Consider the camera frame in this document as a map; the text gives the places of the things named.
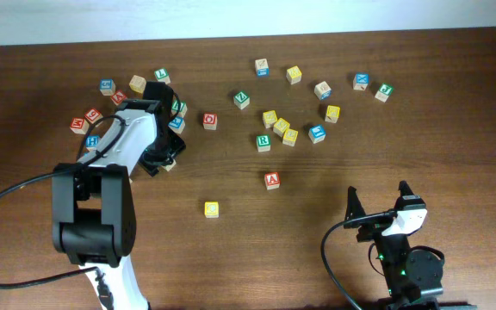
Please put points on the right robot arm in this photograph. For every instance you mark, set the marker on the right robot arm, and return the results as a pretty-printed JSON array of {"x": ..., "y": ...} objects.
[{"x": 413, "y": 274}]

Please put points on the blue side far block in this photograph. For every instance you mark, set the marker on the blue side far block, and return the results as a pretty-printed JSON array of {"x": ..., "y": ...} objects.
[{"x": 262, "y": 67}]

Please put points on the blue P block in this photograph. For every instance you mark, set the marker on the blue P block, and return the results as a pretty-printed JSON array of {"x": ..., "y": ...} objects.
[{"x": 177, "y": 125}]

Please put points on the blue D wooden block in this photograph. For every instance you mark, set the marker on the blue D wooden block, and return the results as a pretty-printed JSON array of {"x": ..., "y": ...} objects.
[{"x": 322, "y": 90}]

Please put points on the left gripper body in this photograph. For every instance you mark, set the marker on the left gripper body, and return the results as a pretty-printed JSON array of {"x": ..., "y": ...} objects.
[{"x": 162, "y": 153}]

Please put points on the yellow C block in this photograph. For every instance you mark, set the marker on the yellow C block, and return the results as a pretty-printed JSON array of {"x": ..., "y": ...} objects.
[{"x": 211, "y": 209}]

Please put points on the blue H block upper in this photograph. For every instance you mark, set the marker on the blue H block upper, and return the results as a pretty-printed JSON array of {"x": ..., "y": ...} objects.
[{"x": 92, "y": 142}]

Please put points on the green J block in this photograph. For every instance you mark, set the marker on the green J block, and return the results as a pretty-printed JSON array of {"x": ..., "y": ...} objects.
[{"x": 384, "y": 92}]

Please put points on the red M block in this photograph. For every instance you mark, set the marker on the red M block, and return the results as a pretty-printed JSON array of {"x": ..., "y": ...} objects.
[{"x": 79, "y": 125}]

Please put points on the yellow block middle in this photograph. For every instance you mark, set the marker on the yellow block middle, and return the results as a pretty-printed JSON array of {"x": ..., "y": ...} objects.
[{"x": 280, "y": 127}]

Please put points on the plain wooden yellow block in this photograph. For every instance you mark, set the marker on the plain wooden yellow block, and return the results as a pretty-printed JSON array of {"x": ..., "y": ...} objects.
[{"x": 137, "y": 84}]

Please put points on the green B block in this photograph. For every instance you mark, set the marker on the green B block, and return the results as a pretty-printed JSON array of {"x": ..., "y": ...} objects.
[{"x": 179, "y": 108}]

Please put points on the green Z block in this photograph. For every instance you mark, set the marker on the green Z block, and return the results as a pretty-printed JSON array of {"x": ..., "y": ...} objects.
[{"x": 241, "y": 100}]

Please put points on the red a block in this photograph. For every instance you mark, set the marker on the red a block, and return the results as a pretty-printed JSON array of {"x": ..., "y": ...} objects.
[
  {"x": 118, "y": 97},
  {"x": 272, "y": 180}
]

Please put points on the green V block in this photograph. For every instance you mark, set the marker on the green V block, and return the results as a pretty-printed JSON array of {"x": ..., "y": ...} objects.
[{"x": 169, "y": 167}]

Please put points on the blue 5 block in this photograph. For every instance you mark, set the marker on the blue 5 block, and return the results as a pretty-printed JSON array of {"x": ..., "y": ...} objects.
[{"x": 107, "y": 86}]

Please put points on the yellow top far block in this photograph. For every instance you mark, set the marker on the yellow top far block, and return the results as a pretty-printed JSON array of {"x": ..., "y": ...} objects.
[{"x": 293, "y": 75}]

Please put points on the red 9 block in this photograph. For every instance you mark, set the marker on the red 9 block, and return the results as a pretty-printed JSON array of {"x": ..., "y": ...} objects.
[{"x": 93, "y": 115}]

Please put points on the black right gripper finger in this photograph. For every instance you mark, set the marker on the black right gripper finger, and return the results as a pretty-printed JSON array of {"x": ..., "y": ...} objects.
[
  {"x": 405, "y": 190},
  {"x": 354, "y": 208}
]

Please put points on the yellow block front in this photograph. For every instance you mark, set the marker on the yellow block front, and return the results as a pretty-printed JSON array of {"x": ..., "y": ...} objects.
[{"x": 290, "y": 137}]

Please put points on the blue I leaf block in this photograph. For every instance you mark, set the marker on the blue I leaf block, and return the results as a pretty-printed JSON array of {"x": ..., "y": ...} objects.
[{"x": 317, "y": 134}]

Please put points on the red O block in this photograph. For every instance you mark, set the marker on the red O block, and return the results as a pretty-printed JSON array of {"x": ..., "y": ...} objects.
[{"x": 209, "y": 121}]

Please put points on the yellow block with crayon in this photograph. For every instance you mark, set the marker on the yellow block with crayon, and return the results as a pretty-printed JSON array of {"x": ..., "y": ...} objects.
[{"x": 332, "y": 113}]

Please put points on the green L block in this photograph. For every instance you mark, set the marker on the green L block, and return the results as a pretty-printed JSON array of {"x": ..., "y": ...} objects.
[{"x": 162, "y": 75}]

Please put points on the green R block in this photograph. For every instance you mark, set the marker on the green R block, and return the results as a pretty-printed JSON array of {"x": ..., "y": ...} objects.
[{"x": 263, "y": 143}]

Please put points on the blue X block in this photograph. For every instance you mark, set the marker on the blue X block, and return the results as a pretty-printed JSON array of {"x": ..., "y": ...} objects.
[{"x": 360, "y": 81}]

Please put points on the yellow block back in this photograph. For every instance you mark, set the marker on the yellow block back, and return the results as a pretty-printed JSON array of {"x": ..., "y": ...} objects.
[{"x": 269, "y": 118}]

